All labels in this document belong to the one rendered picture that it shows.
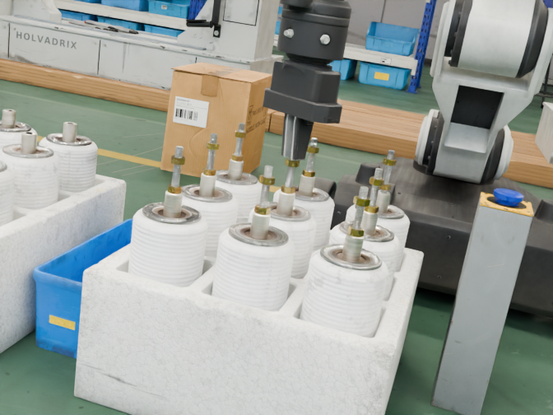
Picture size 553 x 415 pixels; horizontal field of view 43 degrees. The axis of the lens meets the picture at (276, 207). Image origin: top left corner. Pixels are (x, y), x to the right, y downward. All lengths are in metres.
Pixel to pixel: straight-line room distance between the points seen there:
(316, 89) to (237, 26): 2.18
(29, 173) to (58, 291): 0.19
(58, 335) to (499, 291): 0.62
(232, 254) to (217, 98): 1.21
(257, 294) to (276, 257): 0.05
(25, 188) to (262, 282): 0.43
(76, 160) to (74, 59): 2.12
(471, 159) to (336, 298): 0.78
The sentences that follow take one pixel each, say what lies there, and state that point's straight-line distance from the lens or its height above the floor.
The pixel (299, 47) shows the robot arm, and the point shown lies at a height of 0.48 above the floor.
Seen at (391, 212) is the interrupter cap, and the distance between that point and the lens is 1.08.
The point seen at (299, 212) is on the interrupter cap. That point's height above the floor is 0.25.
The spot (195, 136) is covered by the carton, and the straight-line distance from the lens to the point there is 2.05.
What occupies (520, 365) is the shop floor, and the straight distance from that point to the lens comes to 1.30.
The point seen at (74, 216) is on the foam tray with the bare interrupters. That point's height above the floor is 0.16.
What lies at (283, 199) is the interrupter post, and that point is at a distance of 0.96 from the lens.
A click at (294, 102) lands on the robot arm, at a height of 0.41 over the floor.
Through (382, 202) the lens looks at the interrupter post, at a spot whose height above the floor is 0.27.
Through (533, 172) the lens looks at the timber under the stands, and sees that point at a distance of 2.86.
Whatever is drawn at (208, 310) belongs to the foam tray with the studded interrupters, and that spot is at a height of 0.17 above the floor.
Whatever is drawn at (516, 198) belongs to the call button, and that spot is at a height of 0.33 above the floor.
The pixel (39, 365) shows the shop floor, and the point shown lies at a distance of 1.05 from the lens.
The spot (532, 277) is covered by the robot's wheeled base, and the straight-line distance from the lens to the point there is 1.38.
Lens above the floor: 0.53
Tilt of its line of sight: 17 degrees down
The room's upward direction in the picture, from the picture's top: 9 degrees clockwise
